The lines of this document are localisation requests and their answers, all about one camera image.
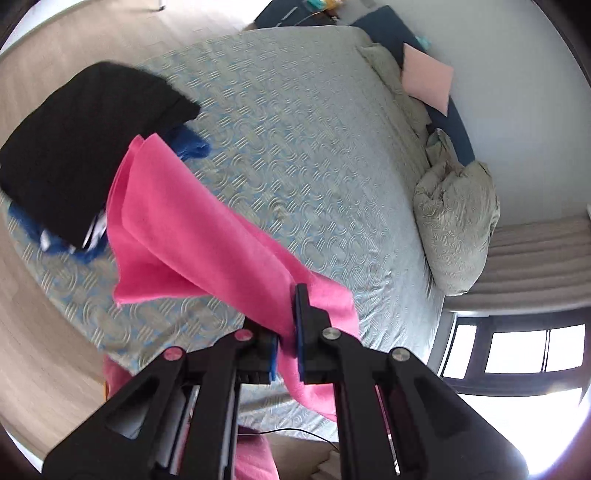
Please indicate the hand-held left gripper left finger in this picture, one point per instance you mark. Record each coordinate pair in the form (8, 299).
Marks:
(274, 357)

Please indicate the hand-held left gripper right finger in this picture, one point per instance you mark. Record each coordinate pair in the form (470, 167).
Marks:
(298, 332)

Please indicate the pink pants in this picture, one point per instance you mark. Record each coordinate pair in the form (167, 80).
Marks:
(184, 221)

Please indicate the large patterned pillow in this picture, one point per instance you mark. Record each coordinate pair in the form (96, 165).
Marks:
(457, 221)

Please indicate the bed with patterned bedspread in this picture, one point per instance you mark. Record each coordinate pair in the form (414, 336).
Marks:
(300, 138)

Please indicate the dark framed window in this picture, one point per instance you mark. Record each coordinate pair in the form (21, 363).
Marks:
(508, 350)

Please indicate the blue patterned garment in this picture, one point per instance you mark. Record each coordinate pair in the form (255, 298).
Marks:
(189, 143)

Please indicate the beige curtain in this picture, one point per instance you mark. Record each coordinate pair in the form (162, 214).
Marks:
(531, 258)

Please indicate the crumpled patterned bedding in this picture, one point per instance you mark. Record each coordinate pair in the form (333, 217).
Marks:
(397, 87)

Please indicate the pink pillow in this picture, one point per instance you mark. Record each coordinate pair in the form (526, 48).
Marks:
(425, 76)

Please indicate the black garment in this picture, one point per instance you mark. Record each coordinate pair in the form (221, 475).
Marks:
(83, 138)

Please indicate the teal cloth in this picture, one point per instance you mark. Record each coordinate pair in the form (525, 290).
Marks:
(423, 42)

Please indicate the navy headboard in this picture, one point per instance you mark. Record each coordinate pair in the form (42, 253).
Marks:
(383, 27)

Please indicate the dark nightstand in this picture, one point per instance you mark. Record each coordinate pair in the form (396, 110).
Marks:
(286, 14)

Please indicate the teal item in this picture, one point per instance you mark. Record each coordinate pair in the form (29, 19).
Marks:
(315, 3)

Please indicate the yellow toy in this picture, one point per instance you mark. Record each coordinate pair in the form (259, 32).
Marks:
(332, 3)

